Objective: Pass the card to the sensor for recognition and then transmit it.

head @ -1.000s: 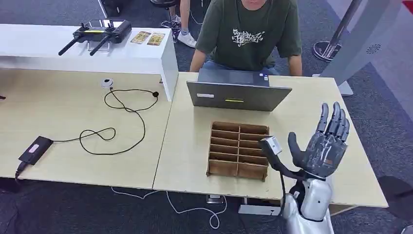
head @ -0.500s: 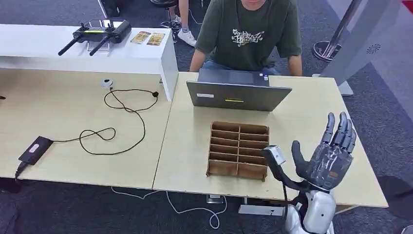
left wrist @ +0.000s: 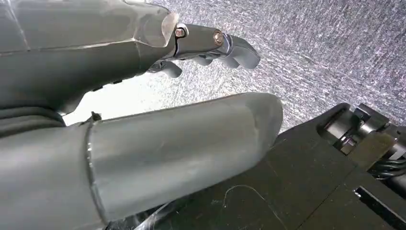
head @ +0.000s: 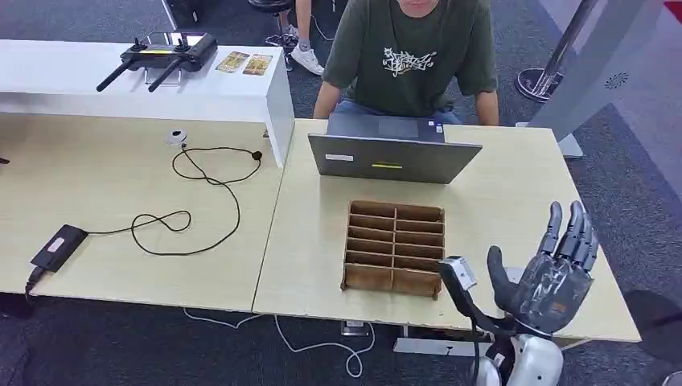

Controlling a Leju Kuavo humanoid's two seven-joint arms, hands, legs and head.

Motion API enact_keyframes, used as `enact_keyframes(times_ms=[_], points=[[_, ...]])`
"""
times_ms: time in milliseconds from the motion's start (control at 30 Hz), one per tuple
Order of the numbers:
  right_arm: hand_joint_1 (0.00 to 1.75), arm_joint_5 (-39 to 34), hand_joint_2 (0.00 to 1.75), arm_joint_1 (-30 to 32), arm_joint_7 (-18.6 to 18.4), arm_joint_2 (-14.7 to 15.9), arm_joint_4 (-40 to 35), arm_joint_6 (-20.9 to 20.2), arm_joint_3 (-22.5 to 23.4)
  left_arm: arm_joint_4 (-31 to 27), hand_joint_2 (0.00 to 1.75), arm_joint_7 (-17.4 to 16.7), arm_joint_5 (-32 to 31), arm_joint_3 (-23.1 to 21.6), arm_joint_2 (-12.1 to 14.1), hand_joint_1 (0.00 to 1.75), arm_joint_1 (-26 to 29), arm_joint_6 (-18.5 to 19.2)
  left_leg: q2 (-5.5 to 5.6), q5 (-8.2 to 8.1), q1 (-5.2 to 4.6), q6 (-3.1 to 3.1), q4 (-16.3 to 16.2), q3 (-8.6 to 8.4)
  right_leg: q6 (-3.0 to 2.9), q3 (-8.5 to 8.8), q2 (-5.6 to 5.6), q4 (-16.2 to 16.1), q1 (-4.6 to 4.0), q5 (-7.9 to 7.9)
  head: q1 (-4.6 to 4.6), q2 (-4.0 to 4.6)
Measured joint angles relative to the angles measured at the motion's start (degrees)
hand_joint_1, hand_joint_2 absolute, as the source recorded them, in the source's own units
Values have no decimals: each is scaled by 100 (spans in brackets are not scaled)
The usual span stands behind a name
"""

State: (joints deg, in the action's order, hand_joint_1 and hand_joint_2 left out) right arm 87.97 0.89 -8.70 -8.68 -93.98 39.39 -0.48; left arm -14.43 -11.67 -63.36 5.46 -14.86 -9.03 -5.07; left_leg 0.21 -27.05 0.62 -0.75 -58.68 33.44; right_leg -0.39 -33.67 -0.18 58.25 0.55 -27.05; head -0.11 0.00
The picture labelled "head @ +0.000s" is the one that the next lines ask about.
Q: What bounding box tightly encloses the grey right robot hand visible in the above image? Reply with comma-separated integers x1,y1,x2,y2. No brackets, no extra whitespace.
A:
486,199,600,335

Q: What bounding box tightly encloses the yellow printed card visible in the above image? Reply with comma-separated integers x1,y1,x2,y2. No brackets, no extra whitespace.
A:
216,51,251,74
242,53,274,76

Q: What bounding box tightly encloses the white desk foot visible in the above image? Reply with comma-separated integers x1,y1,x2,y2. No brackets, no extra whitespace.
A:
392,337,481,359

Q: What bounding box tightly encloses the wooden card sorting box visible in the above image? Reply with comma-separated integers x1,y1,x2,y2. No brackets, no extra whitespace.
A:
339,199,446,300

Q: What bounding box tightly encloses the floor power socket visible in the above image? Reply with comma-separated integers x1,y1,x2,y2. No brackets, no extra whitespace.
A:
340,321,371,338

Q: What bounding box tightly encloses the chrome stanchion pole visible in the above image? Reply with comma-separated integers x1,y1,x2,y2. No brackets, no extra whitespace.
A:
515,0,599,103

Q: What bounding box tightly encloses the grey laptop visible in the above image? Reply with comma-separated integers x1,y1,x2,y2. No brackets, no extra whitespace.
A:
307,113,484,186

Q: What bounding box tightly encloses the grey sign board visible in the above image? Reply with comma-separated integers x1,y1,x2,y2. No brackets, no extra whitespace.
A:
516,0,667,160

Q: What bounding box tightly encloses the person in background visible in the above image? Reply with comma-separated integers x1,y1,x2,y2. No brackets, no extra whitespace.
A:
287,0,326,76

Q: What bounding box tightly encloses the black stool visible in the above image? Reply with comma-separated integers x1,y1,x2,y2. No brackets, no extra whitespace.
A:
247,0,301,72

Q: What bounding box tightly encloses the black remote controller with antennas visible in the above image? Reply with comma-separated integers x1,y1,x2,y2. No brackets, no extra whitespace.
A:
96,32,219,94

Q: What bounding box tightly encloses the silver metal stand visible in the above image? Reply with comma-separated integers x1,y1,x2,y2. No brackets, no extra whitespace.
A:
142,31,207,88

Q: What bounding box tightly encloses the black box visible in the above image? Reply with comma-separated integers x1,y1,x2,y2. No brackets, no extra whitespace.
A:
160,0,207,31

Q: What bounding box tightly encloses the white desk shelf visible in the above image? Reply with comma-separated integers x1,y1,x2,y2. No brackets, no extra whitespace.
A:
0,39,296,170

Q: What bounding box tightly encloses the black power adapter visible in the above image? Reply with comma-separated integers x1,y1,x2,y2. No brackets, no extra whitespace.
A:
30,224,90,273

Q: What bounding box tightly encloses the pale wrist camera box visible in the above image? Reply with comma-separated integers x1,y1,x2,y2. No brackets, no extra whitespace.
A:
438,256,479,316

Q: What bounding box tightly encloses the white cable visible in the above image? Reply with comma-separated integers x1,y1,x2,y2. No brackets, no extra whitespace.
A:
183,307,376,380

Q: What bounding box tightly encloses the black adapter cable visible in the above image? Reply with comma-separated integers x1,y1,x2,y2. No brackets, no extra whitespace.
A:
84,146,264,258

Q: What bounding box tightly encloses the black power cord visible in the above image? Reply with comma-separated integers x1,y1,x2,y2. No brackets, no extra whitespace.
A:
23,265,48,298

